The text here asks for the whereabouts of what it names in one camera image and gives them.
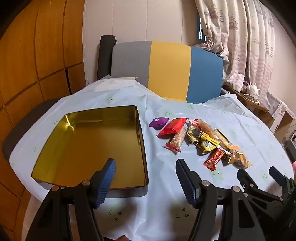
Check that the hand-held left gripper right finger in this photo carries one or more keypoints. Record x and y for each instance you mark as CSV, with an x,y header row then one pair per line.
x,y
187,183

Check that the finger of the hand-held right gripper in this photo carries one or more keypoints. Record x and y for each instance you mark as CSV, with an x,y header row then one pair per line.
x,y
245,178
277,173

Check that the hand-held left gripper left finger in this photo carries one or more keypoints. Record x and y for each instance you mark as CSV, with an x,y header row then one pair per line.
x,y
107,180

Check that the brown pastry clear packet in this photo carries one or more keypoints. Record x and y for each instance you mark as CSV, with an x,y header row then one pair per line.
x,y
241,161

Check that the grain bar packet red ends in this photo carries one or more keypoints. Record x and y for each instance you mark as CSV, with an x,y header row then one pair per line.
x,y
178,139

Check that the cracker packet green ends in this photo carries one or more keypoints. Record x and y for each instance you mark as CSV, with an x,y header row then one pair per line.
x,y
223,139

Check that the pink patterned cloth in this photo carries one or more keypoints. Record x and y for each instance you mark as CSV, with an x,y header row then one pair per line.
x,y
294,166

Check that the gold snack packet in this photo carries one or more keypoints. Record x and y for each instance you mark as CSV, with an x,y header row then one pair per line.
x,y
227,158

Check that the orange snack packet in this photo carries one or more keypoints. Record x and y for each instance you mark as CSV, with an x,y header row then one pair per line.
x,y
233,148

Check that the red patterned snack packet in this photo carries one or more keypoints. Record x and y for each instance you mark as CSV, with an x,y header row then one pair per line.
x,y
214,160

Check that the white printed tablecloth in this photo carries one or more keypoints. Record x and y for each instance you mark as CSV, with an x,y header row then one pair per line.
x,y
157,150

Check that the yellow black snack packet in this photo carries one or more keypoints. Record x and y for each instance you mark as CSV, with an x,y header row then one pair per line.
x,y
193,136

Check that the long bread packet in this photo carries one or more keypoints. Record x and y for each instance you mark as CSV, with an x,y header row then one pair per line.
x,y
207,128

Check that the plain red snack packet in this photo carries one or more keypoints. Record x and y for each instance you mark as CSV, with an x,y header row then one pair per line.
x,y
172,127

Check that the white cardboard box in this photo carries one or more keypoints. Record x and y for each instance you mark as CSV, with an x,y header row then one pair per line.
x,y
281,113

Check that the red white snack packet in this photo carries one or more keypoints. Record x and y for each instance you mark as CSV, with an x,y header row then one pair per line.
x,y
193,122

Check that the wooden side table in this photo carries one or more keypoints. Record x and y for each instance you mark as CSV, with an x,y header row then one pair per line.
x,y
262,109

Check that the purple snack packet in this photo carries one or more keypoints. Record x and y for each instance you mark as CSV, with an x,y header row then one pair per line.
x,y
158,122

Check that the round white dish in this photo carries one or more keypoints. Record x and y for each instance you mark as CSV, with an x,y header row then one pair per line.
x,y
250,97

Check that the white teapot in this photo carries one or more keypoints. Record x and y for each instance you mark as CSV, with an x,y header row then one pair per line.
x,y
253,90

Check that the grey yellow blue chair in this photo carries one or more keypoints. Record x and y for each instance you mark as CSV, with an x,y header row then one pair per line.
x,y
168,69

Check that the pale printed curtain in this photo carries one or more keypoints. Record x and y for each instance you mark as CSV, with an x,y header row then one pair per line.
x,y
242,34

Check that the wooden wardrobe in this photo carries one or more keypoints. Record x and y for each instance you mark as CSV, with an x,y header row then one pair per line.
x,y
34,46

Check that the black padded post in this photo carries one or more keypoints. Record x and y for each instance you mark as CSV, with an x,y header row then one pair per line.
x,y
105,58

